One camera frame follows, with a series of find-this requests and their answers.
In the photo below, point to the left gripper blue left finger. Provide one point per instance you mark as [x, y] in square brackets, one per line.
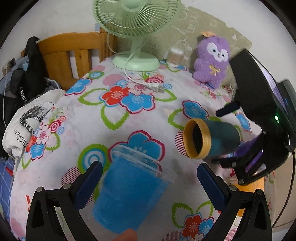
[43, 223]

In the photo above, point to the teal cup with yellow rim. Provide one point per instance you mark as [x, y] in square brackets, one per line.
[209, 138]

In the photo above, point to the floral tablecloth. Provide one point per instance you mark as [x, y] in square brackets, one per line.
[146, 112]

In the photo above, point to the blue plastic cup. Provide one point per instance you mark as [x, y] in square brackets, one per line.
[131, 188]

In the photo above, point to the wooden chair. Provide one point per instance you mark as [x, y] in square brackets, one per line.
[69, 56]

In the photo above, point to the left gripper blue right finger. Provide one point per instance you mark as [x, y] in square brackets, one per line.
[255, 223]

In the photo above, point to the cotton swab container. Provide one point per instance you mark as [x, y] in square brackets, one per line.
[174, 57]

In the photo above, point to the white printed t-shirt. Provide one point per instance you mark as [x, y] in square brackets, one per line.
[26, 120]

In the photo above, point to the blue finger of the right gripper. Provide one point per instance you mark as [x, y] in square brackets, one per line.
[225, 161]
[228, 108]

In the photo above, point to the green patterned board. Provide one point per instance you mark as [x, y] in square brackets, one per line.
[185, 32]

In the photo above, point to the orange plastic cup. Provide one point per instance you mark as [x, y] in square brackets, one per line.
[259, 184]

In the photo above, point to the green desk fan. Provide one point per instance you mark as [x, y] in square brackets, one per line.
[136, 21]

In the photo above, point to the black bag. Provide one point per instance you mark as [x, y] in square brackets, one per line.
[29, 80]

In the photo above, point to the purple plush toy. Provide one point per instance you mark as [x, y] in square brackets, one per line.
[213, 54]

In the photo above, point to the operator's hand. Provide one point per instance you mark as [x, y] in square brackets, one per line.
[128, 235]

